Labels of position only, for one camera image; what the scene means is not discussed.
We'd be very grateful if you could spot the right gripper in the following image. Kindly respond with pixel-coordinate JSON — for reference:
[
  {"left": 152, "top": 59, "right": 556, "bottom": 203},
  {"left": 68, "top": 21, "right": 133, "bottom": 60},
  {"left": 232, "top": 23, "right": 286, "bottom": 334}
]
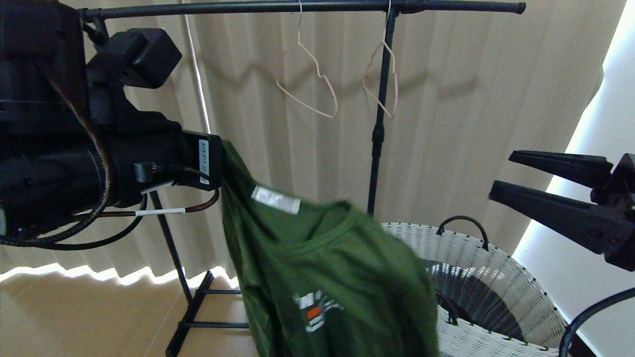
[{"left": 489, "top": 150, "right": 635, "bottom": 272}]

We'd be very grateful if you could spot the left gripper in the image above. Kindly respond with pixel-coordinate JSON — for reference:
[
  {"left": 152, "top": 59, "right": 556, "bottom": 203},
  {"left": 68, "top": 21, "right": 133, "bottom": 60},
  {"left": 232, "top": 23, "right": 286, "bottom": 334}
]
[{"left": 0, "top": 110, "right": 223, "bottom": 238}]

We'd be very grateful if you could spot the green printed T-shirt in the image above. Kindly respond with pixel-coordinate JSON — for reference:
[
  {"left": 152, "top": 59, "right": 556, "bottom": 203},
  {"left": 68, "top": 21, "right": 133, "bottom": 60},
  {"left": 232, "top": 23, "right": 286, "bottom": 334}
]
[{"left": 220, "top": 140, "right": 442, "bottom": 357}]

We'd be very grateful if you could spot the pink clothes hanger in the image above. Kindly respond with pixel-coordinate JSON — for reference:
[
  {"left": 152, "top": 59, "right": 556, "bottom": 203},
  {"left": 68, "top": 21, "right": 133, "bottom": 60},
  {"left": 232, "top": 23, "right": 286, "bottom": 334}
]
[
  {"left": 276, "top": 0, "right": 339, "bottom": 119},
  {"left": 363, "top": 0, "right": 399, "bottom": 119}
]

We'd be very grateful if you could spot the white laundry basket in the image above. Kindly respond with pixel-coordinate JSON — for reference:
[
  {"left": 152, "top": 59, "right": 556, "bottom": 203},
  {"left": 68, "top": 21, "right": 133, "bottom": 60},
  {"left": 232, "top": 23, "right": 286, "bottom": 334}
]
[{"left": 381, "top": 215, "right": 571, "bottom": 357}]

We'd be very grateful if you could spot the black clothes rack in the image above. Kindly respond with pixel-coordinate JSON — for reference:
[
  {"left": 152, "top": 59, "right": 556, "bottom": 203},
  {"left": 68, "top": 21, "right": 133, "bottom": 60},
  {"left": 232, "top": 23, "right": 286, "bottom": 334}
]
[{"left": 79, "top": 0, "right": 526, "bottom": 357}]

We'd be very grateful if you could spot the beige curtain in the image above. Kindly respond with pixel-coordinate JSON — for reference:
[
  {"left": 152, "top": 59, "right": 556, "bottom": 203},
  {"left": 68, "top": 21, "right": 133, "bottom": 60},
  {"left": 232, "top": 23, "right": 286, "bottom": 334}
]
[{"left": 0, "top": 0, "right": 627, "bottom": 288}]

